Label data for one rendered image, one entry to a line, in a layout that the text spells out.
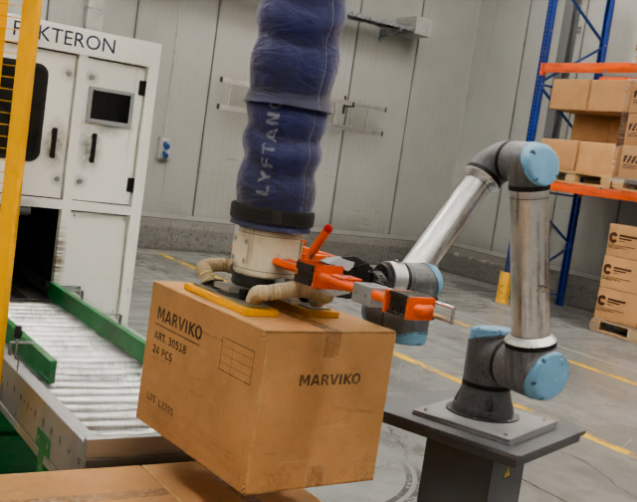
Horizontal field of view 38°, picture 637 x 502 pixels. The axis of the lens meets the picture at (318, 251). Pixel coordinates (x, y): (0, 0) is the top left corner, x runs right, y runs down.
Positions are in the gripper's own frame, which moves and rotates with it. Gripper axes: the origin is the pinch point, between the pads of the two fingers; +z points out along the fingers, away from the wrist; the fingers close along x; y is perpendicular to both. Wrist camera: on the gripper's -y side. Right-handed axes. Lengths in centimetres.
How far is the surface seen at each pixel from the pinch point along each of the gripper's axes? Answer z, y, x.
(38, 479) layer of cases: 50, 45, -65
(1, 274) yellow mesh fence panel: 43, 132, -26
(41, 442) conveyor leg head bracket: 34, 96, -74
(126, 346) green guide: -22, 173, -61
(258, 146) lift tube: 10.5, 22.6, 28.9
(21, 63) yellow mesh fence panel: 43, 133, 45
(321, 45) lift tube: -1, 16, 56
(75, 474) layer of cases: 40, 47, -65
